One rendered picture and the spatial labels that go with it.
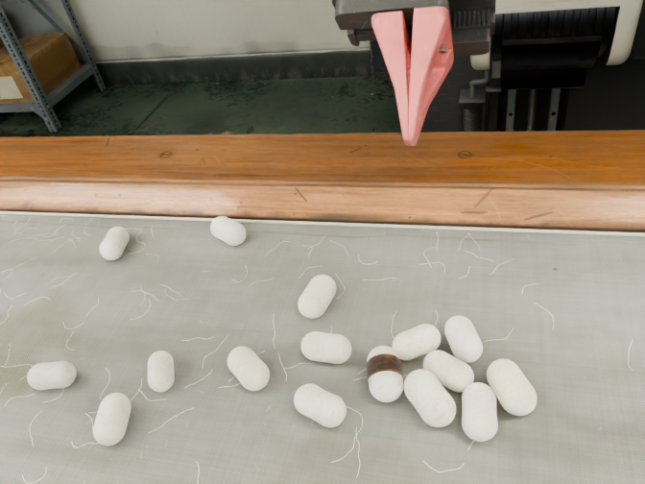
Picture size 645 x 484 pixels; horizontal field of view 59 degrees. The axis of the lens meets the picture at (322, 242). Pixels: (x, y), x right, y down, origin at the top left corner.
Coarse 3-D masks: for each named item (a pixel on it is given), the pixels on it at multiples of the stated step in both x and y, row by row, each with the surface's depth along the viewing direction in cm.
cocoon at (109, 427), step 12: (108, 396) 37; (120, 396) 37; (108, 408) 36; (120, 408) 36; (96, 420) 36; (108, 420) 35; (120, 420) 36; (96, 432) 35; (108, 432) 35; (120, 432) 35; (108, 444) 35
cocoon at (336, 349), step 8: (304, 336) 38; (312, 336) 38; (320, 336) 38; (328, 336) 38; (336, 336) 38; (344, 336) 38; (304, 344) 38; (312, 344) 38; (320, 344) 37; (328, 344) 37; (336, 344) 37; (344, 344) 37; (304, 352) 38; (312, 352) 38; (320, 352) 37; (328, 352) 37; (336, 352) 37; (344, 352) 37; (320, 360) 38; (328, 360) 37; (336, 360) 37; (344, 360) 37
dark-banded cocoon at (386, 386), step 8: (376, 352) 36; (384, 352) 36; (392, 352) 36; (376, 376) 35; (384, 376) 34; (392, 376) 34; (400, 376) 35; (376, 384) 34; (384, 384) 34; (392, 384) 34; (400, 384) 34; (376, 392) 34; (384, 392) 34; (392, 392) 34; (400, 392) 35; (384, 400) 34; (392, 400) 35
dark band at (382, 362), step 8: (368, 360) 36; (376, 360) 35; (384, 360) 35; (392, 360) 35; (368, 368) 36; (376, 368) 35; (384, 368) 35; (392, 368) 35; (400, 368) 35; (368, 376) 35; (368, 384) 36
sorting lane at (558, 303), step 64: (0, 256) 54; (64, 256) 52; (128, 256) 51; (192, 256) 49; (256, 256) 48; (320, 256) 47; (384, 256) 46; (448, 256) 45; (512, 256) 43; (576, 256) 42; (640, 256) 41; (0, 320) 47; (64, 320) 46; (128, 320) 45; (192, 320) 43; (256, 320) 42; (320, 320) 42; (384, 320) 41; (512, 320) 39; (576, 320) 38; (640, 320) 37; (0, 384) 41; (128, 384) 40; (192, 384) 39; (320, 384) 37; (576, 384) 34; (640, 384) 34; (0, 448) 37; (64, 448) 36; (128, 448) 36; (192, 448) 35; (256, 448) 34; (320, 448) 34; (384, 448) 33; (448, 448) 32; (512, 448) 32; (576, 448) 31; (640, 448) 31
